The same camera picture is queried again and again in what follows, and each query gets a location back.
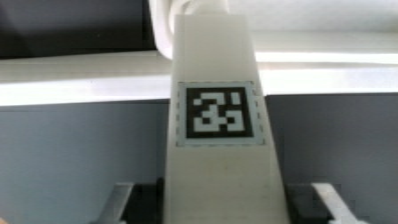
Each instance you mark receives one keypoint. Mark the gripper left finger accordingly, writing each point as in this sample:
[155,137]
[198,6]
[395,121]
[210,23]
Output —
[134,206]

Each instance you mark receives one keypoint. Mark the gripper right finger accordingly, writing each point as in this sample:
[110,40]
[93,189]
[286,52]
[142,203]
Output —
[317,206]

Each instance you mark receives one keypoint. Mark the white desk leg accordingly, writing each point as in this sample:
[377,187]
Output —
[222,177]

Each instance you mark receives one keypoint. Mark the white desk top tray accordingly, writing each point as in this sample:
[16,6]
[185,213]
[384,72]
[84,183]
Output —
[313,31]

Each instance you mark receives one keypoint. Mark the white front fence wall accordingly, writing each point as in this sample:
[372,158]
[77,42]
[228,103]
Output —
[311,63]

